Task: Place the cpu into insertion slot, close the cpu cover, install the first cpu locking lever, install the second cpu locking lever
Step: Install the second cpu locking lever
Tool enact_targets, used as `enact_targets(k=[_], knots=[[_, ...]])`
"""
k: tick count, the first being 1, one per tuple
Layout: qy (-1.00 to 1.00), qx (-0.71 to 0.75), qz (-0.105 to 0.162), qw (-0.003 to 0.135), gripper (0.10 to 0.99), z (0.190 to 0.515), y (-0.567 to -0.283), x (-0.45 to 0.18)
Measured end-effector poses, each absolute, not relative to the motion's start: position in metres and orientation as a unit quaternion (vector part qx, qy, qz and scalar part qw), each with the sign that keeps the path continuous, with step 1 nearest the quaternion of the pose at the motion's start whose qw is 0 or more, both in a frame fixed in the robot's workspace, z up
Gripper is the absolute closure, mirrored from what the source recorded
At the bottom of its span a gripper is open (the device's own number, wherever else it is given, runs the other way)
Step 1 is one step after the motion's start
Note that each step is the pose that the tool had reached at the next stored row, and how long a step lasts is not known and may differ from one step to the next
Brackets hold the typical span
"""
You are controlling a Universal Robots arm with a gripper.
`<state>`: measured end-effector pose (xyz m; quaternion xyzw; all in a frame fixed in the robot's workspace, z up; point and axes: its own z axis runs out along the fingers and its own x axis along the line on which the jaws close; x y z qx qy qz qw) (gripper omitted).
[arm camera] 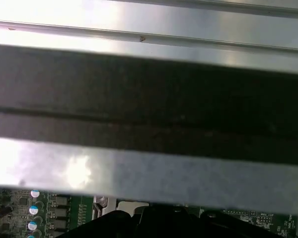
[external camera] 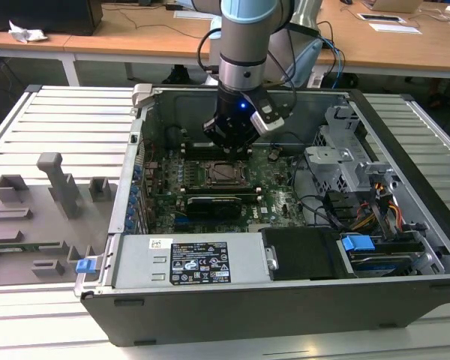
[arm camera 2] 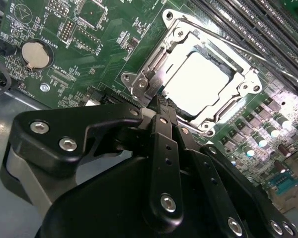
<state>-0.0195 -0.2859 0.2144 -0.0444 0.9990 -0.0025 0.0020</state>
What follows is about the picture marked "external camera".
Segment silver metal drive cage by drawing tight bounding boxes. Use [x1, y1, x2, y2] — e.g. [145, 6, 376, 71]
[304, 104, 397, 200]

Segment black graphics card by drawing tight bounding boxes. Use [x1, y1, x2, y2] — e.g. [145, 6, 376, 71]
[186, 193, 244, 221]

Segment flat tablet device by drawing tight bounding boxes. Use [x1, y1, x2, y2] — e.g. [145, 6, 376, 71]
[355, 13, 407, 24]

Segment black open PC case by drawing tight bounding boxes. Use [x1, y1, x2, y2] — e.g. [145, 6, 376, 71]
[72, 82, 450, 348]

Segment black chair base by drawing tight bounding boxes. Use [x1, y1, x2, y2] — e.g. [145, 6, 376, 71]
[160, 64, 191, 86]

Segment black RAM slot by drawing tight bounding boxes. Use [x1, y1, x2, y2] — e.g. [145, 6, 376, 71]
[183, 142, 226, 152]
[179, 190, 260, 197]
[183, 150, 248, 160]
[179, 184, 259, 192]

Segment black box on desk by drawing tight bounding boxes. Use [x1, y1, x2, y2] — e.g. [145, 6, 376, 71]
[0, 0, 104, 37]

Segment silver power supply with label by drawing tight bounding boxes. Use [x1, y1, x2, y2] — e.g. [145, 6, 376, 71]
[110, 232, 268, 290]

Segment blue case latch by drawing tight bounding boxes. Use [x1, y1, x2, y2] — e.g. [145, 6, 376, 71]
[76, 258, 99, 276]

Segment green RAM stick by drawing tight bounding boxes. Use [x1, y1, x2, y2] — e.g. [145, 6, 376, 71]
[0, 241, 63, 252]

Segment blue disk carrier handle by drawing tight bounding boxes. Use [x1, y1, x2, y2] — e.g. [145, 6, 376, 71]
[342, 233, 375, 253]

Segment green motherboard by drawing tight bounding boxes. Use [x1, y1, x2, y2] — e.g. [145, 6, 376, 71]
[142, 144, 309, 236]

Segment crumpled white paper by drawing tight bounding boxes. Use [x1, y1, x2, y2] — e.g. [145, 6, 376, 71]
[7, 19, 49, 44]

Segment silver laptop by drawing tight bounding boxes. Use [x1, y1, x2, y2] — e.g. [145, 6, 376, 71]
[361, 0, 424, 13]

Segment hard disk drive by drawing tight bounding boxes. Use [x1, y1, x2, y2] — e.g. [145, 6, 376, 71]
[346, 250, 416, 279]

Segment pale blue teach pendant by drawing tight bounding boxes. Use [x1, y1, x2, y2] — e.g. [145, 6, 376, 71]
[284, 37, 324, 88]

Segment wooden desk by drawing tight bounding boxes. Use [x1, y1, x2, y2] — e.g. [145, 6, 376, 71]
[0, 2, 222, 88]
[314, 0, 450, 80]

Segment grey parts rack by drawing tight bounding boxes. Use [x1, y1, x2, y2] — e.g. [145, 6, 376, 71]
[0, 151, 118, 288]

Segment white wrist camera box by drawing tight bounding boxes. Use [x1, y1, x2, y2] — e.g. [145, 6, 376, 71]
[250, 97, 287, 135]

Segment CPU socket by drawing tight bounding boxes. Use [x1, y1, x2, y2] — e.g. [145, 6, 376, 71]
[203, 159, 254, 188]

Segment blue cables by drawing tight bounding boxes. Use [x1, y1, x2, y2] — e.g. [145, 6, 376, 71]
[328, 36, 347, 89]

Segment black plastic shroud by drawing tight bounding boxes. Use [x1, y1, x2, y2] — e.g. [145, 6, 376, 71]
[260, 226, 348, 282]

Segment silver CPU plate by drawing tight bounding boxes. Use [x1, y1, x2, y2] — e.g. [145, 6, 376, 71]
[214, 164, 244, 182]

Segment yellow red power wires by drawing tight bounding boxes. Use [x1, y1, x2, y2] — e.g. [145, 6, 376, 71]
[354, 181, 404, 230]

